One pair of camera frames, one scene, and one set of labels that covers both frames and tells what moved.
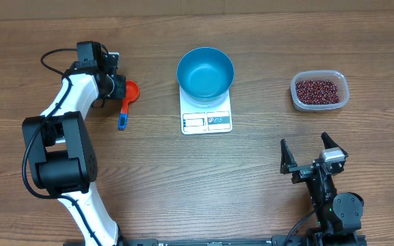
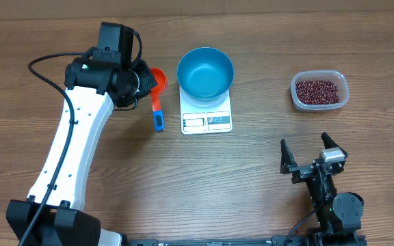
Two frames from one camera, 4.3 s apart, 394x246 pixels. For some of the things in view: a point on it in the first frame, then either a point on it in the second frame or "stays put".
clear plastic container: x=319 y=89 stays put
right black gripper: x=308 y=169 stays put
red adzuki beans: x=317 y=91 stays put
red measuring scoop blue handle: x=132 y=93 -> x=160 y=78
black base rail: x=275 y=241 stays put
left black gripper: x=121 y=89 -> x=141 y=68
